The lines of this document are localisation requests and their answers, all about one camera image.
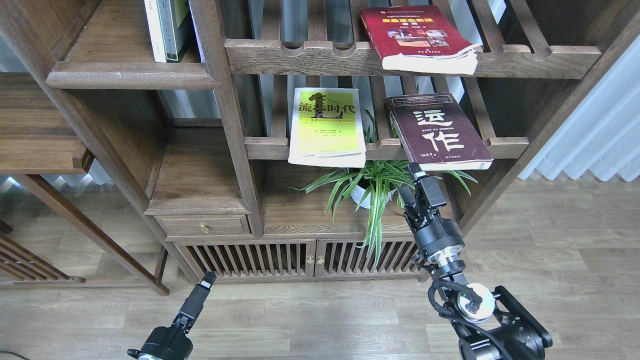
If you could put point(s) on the grey green upright book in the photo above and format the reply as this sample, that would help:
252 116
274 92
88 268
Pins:
175 26

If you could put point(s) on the white curtain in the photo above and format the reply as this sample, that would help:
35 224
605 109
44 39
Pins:
602 135

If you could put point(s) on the yellow green book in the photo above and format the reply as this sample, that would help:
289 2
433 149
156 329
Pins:
322 150

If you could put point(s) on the maroon book white characters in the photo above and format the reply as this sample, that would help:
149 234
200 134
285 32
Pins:
436 134

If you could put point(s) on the wooden slatted rack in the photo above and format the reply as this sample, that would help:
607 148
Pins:
27 268

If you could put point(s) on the brass drawer knob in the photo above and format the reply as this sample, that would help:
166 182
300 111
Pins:
204 228

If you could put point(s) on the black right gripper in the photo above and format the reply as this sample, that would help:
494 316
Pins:
430 234

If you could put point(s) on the white plant pot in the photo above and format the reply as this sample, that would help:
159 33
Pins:
358 193

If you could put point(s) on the wooden side table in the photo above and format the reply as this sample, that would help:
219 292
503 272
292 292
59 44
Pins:
36 140

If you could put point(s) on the right slatted cabinet door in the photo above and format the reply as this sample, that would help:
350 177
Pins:
343 259

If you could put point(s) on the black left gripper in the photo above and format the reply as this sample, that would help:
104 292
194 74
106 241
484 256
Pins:
171 342

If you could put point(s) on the small wooden drawer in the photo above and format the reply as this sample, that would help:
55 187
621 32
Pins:
220 224

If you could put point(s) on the slatted cabinet door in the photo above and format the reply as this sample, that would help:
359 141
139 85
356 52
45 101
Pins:
343 259
236 261

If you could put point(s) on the dark wooden bookshelf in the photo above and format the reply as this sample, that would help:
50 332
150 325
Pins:
192 138

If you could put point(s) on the red book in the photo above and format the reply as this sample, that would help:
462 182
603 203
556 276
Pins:
418 39

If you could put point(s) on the left slatted cabinet door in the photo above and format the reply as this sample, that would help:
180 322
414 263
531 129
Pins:
236 261

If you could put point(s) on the green spider plant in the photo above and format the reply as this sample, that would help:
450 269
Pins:
386 173

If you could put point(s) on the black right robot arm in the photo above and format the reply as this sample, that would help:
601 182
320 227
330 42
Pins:
490 325

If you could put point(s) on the white upright book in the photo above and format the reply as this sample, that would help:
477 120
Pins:
155 30

